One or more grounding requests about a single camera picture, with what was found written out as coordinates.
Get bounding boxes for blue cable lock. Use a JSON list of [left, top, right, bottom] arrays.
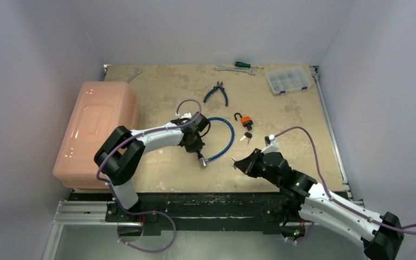
[[197, 116, 235, 168]]

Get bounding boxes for black-headed key bunch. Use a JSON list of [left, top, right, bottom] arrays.
[[240, 132, 252, 144]]

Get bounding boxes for orange black padlock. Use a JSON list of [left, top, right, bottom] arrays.
[[234, 113, 254, 131]]

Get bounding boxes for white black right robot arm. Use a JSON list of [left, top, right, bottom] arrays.
[[233, 149, 404, 259]]

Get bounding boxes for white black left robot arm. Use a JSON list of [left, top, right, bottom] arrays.
[[93, 112, 210, 222]]

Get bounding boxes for silver wrench near screwdriver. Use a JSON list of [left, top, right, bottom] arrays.
[[214, 64, 257, 75]]

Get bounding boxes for small silver wrench left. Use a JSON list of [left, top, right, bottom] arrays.
[[126, 68, 142, 83]]

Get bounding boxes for clear plastic organizer box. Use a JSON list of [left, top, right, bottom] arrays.
[[265, 66, 312, 96]]

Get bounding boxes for pink plastic storage box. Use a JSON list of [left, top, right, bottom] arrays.
[[53, 81, 140, 190]]

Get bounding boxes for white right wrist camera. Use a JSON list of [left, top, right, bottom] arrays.
[[261, 134, 280, 154]]

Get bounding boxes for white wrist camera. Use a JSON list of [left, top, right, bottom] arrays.
[[261, 134, 280, 154], [176, 112, 192, 124]]

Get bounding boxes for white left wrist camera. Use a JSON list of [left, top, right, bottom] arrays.
[[176, 112, 192, 124]]

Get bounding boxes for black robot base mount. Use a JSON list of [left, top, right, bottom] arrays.
[[68, 192, 312, 239]]

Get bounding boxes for blue-handled pliers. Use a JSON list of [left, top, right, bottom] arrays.
[[203, 81, 229, 107]]

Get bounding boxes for green-handled screwdriver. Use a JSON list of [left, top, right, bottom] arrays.
[[234, 61, 264, 69]]

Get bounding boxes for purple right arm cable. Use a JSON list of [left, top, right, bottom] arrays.
[[270, 126, 416, 245]]

